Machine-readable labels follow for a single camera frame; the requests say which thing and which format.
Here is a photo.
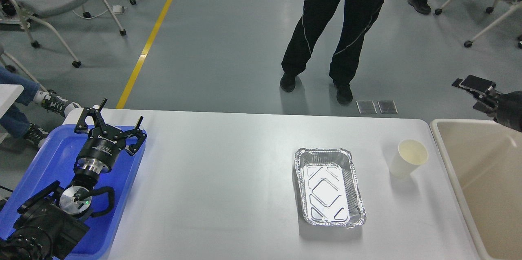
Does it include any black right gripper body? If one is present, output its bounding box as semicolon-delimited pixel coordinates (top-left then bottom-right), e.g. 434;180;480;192
493;90;522;132

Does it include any left floor socket plate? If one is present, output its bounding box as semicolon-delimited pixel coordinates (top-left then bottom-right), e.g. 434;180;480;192
356;100;377;115

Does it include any seated person in jeans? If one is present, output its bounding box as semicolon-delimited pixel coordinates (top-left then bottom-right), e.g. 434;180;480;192
0;67;82;149

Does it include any white side table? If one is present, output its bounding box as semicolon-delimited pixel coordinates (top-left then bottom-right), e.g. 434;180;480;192
0;84;24;118

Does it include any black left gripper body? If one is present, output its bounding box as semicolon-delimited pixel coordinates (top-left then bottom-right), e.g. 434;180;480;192
76;126;124;169

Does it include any right floor socket plate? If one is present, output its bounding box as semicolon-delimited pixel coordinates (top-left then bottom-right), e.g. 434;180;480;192
377;100;398;115

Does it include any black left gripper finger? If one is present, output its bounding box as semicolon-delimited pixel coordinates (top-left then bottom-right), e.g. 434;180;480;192
119;116;147;156
73;98;107;134

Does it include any person in black trousers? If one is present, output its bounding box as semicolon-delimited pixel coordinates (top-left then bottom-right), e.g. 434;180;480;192
280;0;384;106

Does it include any floor socket plate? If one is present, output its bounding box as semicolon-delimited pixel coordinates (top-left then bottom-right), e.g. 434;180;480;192
356;100;377;115
377;100;398;115

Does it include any white paper cup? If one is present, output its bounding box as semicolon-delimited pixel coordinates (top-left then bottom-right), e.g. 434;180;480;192
389;139;429;178

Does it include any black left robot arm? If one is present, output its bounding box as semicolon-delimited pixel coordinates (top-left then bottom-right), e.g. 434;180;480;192
1;101;147;260

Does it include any aluminium foil tray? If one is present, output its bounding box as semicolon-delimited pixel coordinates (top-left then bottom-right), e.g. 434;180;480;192
294;148;367;228

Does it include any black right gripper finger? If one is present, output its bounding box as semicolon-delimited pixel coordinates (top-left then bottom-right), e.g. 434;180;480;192
451;75;496;98
473;98;498;117

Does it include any beige plastic bin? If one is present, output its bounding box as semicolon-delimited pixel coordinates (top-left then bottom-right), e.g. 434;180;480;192
430;119;522;260

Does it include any blue plastic tray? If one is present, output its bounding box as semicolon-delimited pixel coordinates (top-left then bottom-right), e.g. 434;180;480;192
0;124;146;260

